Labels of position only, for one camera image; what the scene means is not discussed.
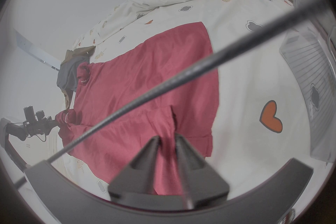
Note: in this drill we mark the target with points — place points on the red shirt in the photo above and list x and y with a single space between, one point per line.
147 73

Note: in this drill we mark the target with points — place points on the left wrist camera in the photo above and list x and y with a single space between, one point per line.
40 115

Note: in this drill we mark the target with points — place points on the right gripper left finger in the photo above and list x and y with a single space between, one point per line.
139 178

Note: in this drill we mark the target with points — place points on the grey garment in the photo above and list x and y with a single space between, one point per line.
67 76

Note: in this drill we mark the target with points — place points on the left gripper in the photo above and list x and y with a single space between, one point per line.
39 127

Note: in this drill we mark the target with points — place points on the clear plastic box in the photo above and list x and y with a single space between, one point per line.
309 65

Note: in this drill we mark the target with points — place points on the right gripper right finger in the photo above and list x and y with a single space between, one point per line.
207 181

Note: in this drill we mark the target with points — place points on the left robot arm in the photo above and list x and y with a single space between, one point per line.
15 129

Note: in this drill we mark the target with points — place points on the brown garment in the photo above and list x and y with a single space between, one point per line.
78 50

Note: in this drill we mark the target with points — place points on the bed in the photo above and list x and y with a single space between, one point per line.
249 65

